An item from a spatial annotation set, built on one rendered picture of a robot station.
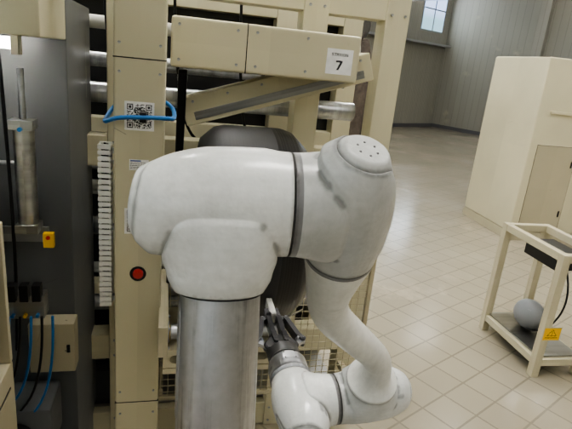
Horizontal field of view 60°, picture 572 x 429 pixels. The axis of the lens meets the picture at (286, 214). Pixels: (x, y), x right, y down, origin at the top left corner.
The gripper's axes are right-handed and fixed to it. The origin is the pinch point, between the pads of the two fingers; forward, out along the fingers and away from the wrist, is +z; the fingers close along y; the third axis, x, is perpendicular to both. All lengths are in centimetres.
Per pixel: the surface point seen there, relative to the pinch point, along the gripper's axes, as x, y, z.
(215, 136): -37.8, 14.7, 28.2
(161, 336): 15.0, 27.8, 9.0
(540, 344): 95, -191, 91
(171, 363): 25.0, 24.8, 9.1
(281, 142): -38.3, -3.1, 24.8
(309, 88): -46, -21, 68
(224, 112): -35, 9, 67
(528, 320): 98, -203, 117
